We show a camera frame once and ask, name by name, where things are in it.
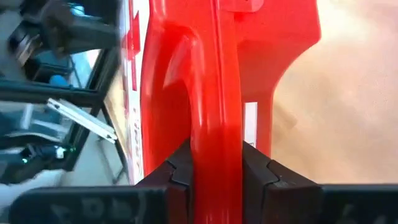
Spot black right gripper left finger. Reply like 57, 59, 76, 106
133, 136, 195, 224

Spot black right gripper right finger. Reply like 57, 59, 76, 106
241, 140, 323, 224

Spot red first aid kit box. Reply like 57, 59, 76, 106
119, 0, 322, 224

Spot black electronics box green lights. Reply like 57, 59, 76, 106
0, 142, 77, 184

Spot aluminium extrusion bracket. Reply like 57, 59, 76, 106
45, 97, 118, 144

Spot black metal table frame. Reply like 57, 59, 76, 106
0, 46, 131, 184

